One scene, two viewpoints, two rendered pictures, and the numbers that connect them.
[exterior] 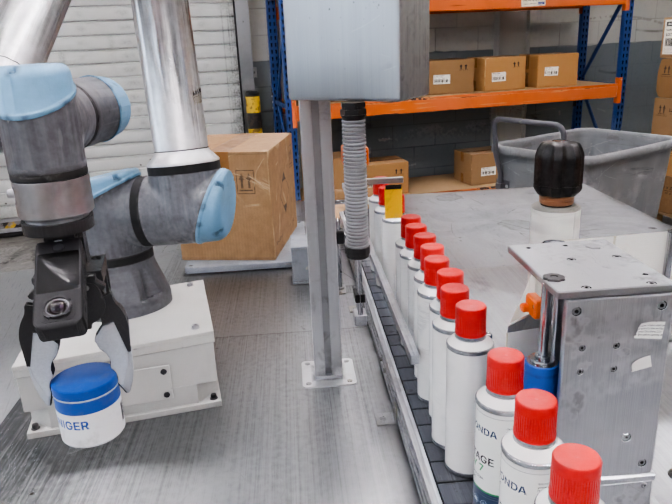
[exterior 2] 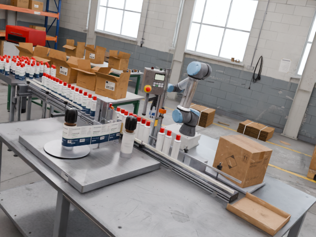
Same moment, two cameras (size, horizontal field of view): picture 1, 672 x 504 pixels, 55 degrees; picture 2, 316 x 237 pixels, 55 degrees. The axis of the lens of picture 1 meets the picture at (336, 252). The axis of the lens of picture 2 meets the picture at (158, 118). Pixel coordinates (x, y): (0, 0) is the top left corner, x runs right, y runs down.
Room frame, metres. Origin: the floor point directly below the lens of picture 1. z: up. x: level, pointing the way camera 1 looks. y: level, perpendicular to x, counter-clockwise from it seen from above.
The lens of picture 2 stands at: (2.61, -1.76, 1.79)
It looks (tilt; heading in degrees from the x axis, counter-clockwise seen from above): 16 degrees down; 133
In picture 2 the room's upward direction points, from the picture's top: 11 degrees clockwise
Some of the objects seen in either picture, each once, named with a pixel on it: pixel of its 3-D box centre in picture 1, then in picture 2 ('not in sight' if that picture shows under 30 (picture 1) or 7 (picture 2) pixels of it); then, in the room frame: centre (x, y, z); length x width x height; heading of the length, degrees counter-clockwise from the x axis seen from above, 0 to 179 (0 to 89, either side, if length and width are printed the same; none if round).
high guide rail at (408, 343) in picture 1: (366, 239); (177, 150); (1.30, -0.07, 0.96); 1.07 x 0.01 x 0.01; 4
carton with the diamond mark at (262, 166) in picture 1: (239, 193); (240, 159); (1.66, 0.25, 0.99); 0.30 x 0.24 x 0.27; 172
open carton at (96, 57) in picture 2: not in sight; (93, 54); (-3.32, 2.15, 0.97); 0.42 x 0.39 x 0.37; 102
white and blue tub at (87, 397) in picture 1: (89, 403); (152, 114); (0.64, 0.29, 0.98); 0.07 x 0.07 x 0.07
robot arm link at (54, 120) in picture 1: (41, 121); not in sight; (0.66, 0.29, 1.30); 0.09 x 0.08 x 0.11; 174
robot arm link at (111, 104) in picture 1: (71, 113); (168, 87); (0.76, 0.30, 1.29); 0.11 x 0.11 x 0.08; 84
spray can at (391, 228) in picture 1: (396, 247); (160, 140); (1.15, -0.11, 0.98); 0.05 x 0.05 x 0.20
